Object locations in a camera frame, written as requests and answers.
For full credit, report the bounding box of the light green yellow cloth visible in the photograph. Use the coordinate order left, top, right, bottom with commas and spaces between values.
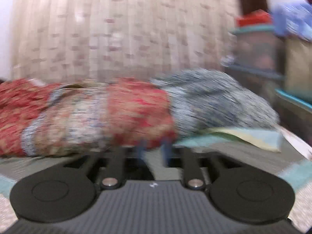
175, 127, 283, 153

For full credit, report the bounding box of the patchwork floral quilt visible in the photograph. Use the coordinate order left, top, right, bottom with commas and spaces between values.
1, 69, 279, 157

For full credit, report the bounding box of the patterned bedspread with text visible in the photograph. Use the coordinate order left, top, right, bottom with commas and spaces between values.
1, 128, 311, 232

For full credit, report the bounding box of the clear storage bin teal lid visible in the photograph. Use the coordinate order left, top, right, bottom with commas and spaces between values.
223, 10, 285, 102

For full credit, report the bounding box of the leaf print curtain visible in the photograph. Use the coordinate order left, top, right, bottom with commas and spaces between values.
11, 0, 239, 82

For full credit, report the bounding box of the cardboard box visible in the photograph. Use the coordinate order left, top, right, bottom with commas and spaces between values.
285, 36, 311, 101

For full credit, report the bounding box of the blue printed bag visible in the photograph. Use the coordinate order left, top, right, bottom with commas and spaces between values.
271, 3, 311, 42

